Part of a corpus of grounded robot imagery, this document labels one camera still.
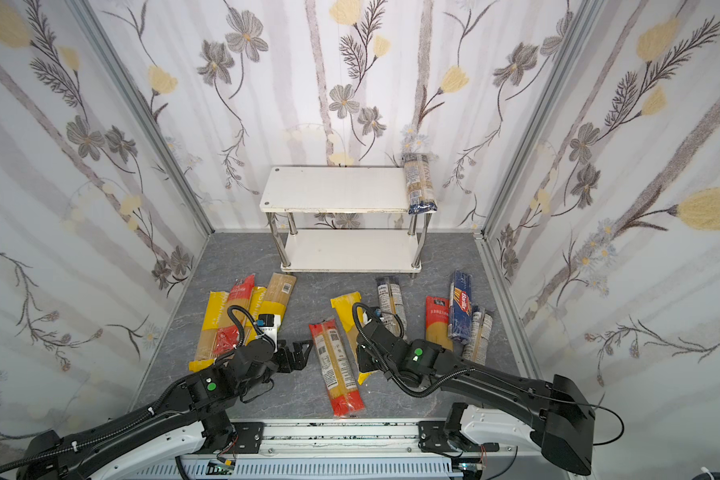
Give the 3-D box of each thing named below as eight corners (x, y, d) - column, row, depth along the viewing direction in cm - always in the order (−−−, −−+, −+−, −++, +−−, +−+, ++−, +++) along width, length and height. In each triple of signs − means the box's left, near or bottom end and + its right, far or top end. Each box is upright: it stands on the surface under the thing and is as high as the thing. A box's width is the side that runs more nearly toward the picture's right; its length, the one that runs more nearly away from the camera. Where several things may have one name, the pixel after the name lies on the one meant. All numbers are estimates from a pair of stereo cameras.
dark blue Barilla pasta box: (446, 342, 94) (451, 333, 89) (450, 278, 109) (454, 268, 104) (467, 346, 93) (473, 338, 88) (468, 282, 108) (473, 272, 104)
